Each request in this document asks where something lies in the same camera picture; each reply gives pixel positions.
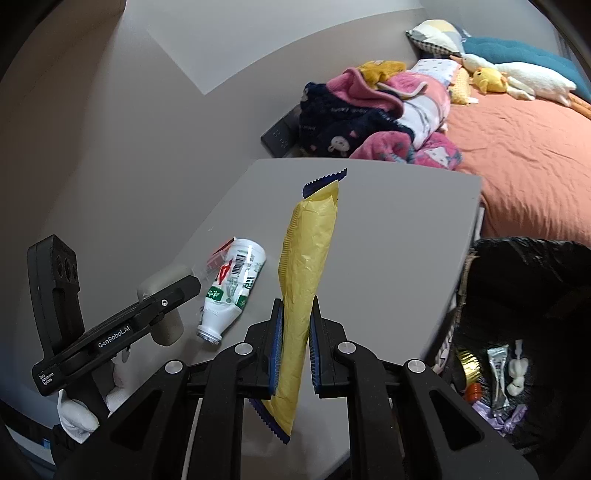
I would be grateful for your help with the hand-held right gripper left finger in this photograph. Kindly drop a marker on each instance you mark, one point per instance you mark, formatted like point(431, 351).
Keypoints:
point(275, 360)

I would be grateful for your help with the pink printed fleece blanket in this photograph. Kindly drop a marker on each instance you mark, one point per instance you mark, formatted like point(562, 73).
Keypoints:
point(415, 90)

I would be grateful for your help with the bed with orange sheet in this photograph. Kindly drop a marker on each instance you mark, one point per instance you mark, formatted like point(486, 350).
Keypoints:
point(531, 161)

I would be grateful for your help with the clear zip bag red strip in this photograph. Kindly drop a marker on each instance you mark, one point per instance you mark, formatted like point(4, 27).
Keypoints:
point(217, 258)

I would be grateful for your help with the white dotted pillow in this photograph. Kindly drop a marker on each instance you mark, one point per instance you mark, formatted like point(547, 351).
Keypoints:
point(434, 69)

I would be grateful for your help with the black wall socket panel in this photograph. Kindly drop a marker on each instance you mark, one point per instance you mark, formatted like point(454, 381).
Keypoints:
point(279, 134)

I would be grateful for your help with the bin with black bag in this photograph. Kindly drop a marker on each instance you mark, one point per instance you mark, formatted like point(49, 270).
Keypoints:
point(531, 286)

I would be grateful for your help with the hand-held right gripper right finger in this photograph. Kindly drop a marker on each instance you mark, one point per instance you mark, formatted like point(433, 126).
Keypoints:
point(313, 350)

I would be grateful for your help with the gold aluminium foil bowl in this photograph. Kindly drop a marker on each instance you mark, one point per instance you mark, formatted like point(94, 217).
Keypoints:
point(468, 367)

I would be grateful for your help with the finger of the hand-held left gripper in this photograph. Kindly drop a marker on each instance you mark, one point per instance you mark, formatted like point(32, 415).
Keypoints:
point(171, 297)

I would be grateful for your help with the yellow duck plush toy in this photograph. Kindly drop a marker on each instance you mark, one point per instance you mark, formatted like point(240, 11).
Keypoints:
point(489, 81)

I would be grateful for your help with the yellow wrapper navy ends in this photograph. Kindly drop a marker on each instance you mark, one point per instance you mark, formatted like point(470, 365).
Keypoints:
point(309, 244)

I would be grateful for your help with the yellow dotted small pillow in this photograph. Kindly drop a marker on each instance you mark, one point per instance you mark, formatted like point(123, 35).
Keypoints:
point(461, 90)

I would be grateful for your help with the mustard yellow garment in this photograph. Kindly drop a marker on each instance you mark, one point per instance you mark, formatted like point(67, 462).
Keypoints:
point(381, 69)

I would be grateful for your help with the person's left hand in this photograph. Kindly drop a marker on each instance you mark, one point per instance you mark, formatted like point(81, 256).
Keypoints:
point(76, 417)

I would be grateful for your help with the white plastic piece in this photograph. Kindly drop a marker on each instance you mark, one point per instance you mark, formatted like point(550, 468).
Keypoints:
point(516, 369)

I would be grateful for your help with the checked patchwork pillow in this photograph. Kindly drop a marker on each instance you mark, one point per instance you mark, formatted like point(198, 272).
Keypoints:
point(438, 37)

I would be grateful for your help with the teal long cushion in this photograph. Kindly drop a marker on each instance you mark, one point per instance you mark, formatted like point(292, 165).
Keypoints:
point(517, 50)

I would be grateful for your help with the white plastic bottle green label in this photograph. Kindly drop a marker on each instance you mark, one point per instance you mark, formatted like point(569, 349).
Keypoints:
point(235, 277)

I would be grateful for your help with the purple plastic bag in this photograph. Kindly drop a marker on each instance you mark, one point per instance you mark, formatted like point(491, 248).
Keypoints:
point(501, 415)

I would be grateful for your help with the orange round cap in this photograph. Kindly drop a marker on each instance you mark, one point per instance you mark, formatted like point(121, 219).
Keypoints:
point(473, 393)

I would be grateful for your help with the white goose plush toy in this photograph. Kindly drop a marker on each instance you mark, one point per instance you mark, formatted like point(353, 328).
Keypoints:
point(535, 76)

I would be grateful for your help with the navy fleece garment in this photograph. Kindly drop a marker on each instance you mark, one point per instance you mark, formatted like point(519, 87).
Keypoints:
point(341, 120)

